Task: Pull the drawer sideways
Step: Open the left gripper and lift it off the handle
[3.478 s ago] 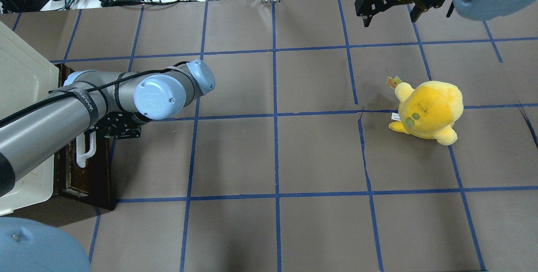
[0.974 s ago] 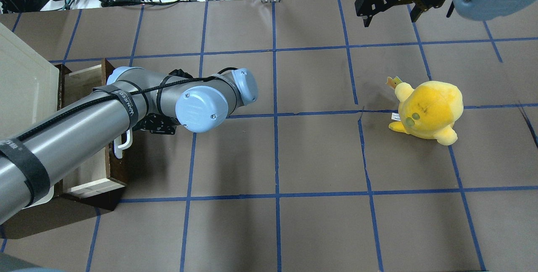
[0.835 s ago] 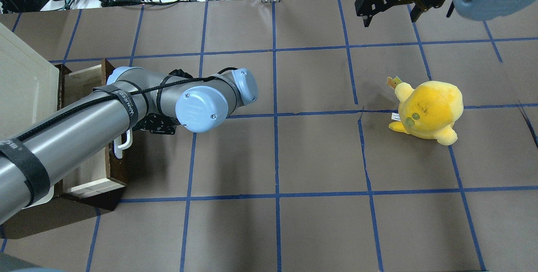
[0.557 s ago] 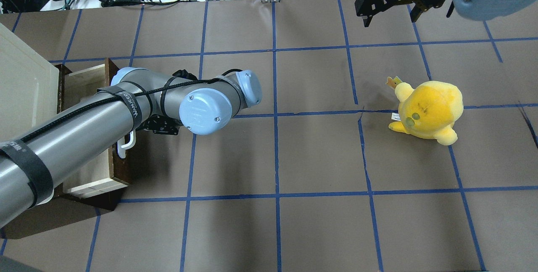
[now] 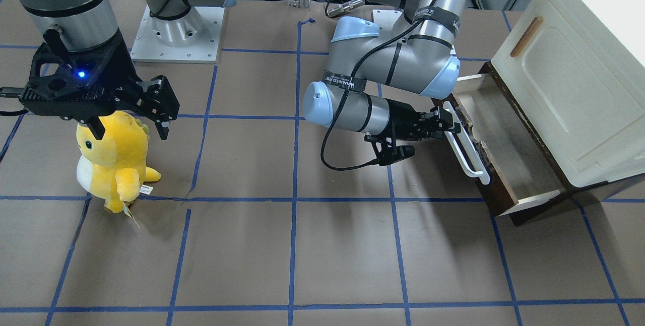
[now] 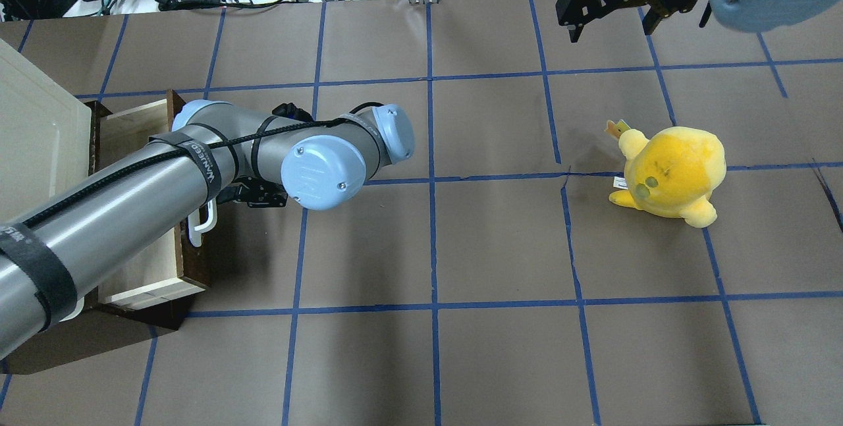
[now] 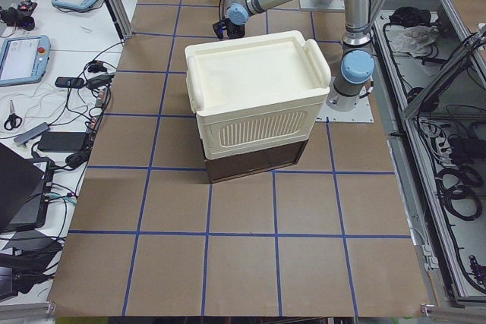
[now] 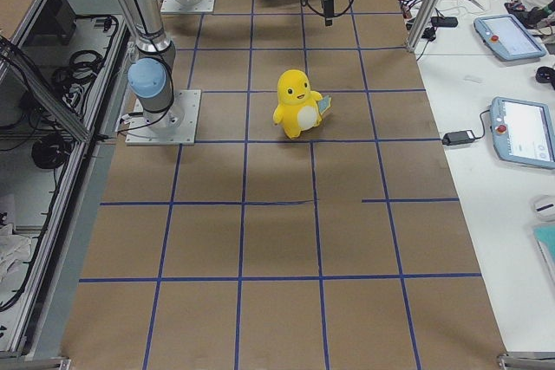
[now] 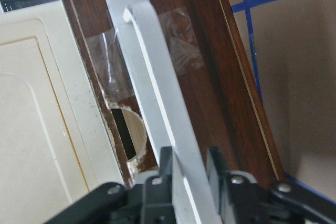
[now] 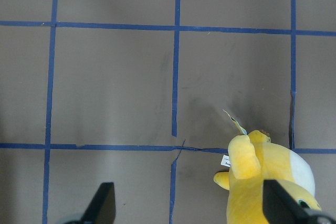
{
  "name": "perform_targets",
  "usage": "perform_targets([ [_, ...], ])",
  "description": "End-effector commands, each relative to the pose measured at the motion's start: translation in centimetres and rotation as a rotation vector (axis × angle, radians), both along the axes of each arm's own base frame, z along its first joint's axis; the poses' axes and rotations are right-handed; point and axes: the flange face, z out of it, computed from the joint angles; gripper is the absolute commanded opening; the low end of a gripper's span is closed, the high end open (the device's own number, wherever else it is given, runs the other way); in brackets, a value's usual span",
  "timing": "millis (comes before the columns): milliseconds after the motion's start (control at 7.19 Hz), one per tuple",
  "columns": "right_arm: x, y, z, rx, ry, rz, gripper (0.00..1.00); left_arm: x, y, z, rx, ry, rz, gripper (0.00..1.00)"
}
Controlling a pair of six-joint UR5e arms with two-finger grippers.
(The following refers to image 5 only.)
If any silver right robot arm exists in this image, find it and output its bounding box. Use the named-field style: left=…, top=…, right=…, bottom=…
left=2, top=0, right=180, bottom=140

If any wooden drawer with white handle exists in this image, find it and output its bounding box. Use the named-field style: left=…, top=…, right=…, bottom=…
left=440, top=74, right=565, bottom=216

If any cream plastic drawer cabinet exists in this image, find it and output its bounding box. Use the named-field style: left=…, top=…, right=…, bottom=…
left=491, top=0, right=644, bottom=187

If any dark brown wooden base box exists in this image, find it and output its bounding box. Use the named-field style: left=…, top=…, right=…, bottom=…
left=466, top=62, right=632, bottom=226

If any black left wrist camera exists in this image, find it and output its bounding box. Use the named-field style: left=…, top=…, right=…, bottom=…
left=364, top=133, right=416, bottom=167

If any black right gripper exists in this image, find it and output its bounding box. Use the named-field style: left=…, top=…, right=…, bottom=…
left=19, top=28, right=180, bottom=141

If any yellow plush toy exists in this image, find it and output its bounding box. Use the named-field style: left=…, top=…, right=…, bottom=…
left=76, top=111, right=162, bottom=218

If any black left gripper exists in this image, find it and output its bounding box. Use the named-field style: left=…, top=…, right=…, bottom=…
left=387, top=99, right=462, bottom=142

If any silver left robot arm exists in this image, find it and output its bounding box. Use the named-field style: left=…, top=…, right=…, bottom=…
left=302, top=0, right=466, bottom=141

